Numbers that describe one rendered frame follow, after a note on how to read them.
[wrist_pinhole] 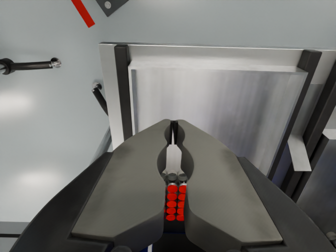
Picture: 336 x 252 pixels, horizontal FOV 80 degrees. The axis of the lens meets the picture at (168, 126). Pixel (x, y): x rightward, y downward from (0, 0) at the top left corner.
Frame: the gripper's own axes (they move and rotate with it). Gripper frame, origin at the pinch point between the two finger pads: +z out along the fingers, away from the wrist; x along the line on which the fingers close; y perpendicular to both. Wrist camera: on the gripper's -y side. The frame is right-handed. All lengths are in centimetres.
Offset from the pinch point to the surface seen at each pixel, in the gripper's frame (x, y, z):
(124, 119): -7.7, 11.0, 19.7
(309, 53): 19.9, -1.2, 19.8
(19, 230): -41, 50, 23
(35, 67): -73, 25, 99
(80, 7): -47, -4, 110
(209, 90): 6.6, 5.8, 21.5
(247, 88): 12.9, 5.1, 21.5
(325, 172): 34.0, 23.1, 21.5
